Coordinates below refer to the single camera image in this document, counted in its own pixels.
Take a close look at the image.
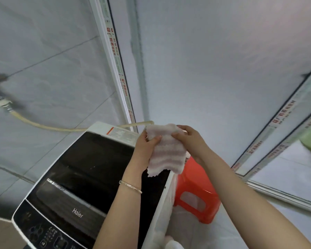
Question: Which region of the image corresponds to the person's right hand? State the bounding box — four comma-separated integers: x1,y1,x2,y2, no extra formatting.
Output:
172,125,210,166

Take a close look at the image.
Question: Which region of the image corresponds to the person's left hand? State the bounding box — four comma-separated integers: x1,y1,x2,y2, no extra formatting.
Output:
130,132,163,172

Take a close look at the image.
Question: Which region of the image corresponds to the pink striped cleaning cloth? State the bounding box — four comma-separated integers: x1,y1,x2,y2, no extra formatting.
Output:
144,123,190,177

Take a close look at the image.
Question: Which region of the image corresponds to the person's left forearm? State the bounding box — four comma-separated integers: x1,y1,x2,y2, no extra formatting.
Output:
93,163,149,249

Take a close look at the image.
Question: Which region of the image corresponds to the person's right forearm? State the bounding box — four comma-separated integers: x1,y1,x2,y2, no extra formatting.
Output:
196,149,311,249

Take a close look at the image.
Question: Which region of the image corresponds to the red plastic stool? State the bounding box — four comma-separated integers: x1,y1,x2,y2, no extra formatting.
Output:
173,156,221,224

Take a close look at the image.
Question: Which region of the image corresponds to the white top-load washing machine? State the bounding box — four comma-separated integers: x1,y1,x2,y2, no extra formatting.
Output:
11,121,177,249

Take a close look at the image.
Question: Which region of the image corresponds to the silver bracelet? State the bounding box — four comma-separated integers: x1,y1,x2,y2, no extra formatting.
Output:
119,180,143,194

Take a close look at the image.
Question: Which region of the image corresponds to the beige water inlet hose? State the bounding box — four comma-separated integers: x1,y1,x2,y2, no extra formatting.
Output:
10,111,155,132

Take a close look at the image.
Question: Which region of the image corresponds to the white sliding door frame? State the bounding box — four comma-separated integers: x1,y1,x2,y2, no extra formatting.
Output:
89,0,136,132

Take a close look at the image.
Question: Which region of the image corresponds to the white hose connector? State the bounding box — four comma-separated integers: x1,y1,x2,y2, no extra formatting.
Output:
0,99,13,112

